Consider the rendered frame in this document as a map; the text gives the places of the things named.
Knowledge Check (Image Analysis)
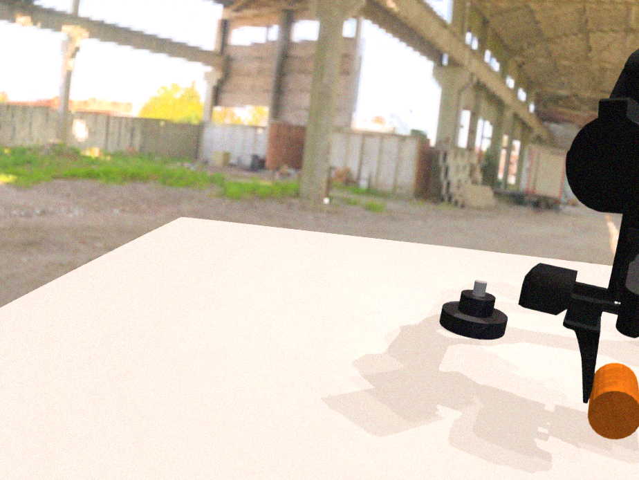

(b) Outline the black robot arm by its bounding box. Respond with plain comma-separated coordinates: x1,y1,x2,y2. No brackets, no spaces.
565,49,639,339

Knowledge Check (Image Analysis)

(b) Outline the orange knob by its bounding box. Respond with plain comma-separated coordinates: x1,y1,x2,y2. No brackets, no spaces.
588,363,639,440

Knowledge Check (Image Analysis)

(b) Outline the grey round pedestal with silver shaft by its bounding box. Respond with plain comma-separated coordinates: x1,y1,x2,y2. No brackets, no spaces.
439,280,508,340

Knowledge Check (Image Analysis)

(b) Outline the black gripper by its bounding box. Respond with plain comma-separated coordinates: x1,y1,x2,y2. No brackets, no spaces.
518,214,639,404

